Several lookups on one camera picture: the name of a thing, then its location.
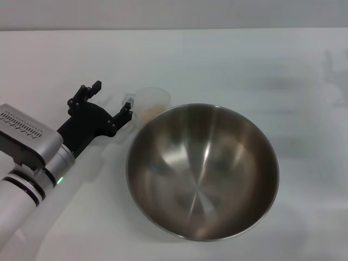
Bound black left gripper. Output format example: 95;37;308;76
56;80;134;158

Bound clear plastic measuring cup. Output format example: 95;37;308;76
124;86;171;129

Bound white rice grains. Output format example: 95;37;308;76
142;104;165;120

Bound stainless steel mixing bowl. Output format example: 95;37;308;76
125;103;280;242

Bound silver vented wrist camera box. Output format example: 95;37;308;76
0;103;64;167

